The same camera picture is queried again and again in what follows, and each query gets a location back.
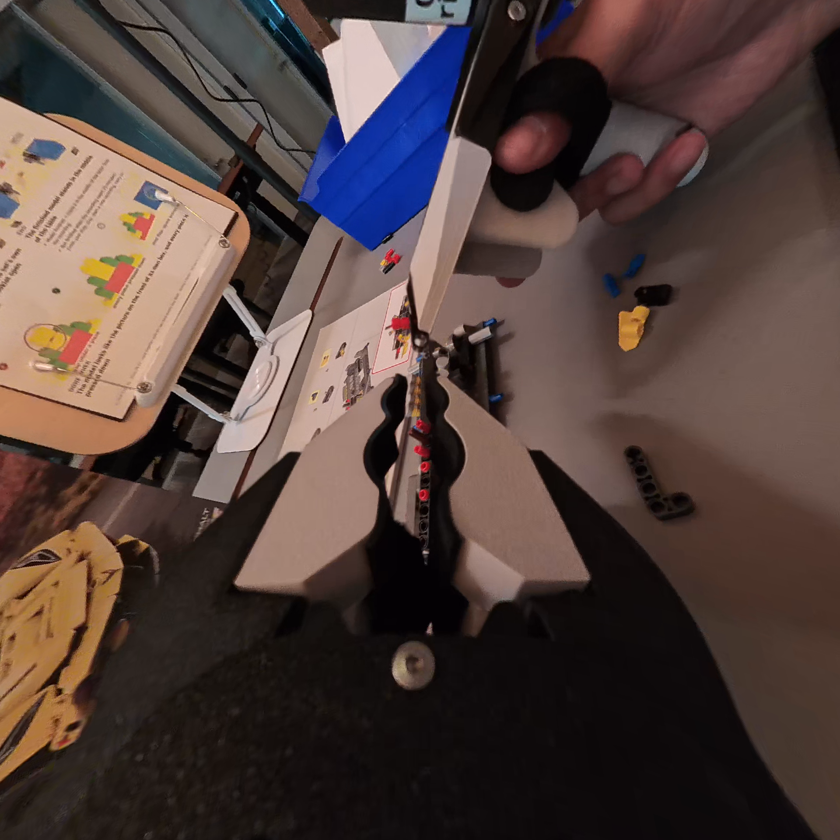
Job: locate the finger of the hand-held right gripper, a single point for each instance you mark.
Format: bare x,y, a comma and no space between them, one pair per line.
453,210

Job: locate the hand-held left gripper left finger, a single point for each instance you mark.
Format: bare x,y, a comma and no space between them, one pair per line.
308,525

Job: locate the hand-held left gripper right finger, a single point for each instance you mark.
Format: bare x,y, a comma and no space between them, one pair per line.
525,525

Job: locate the black angled lego beam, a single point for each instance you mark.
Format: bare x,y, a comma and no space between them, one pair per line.
656,489

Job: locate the lego car chassis model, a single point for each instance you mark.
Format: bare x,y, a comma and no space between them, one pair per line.
474,348

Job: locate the lego instruction booklet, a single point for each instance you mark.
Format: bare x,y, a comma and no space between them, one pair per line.
334,341

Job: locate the blue lego pin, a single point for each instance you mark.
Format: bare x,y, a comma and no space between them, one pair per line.
635,264
611,284

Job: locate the small cluster of lego bushes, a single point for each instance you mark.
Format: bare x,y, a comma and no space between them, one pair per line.
390,260

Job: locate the small yellow lego connector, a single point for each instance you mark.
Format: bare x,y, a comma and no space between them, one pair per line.
633,326

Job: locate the small black lego connector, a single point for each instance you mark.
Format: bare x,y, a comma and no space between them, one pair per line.
654,293

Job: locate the black lego set box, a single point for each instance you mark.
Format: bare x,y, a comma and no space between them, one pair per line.
59,590

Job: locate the person's right hand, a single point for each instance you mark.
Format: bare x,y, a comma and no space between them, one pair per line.
689,52

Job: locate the blue plastic bin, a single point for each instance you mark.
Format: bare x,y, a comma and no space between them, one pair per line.
394,164

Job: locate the white paper bags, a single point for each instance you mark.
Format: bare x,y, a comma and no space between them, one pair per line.
367,65

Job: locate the white metal stand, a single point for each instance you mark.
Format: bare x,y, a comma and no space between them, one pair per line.
275,354

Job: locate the black metal pole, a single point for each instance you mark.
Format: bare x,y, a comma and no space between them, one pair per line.
197,111

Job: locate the wooden instruction board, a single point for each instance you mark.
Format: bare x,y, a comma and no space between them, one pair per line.
98,262

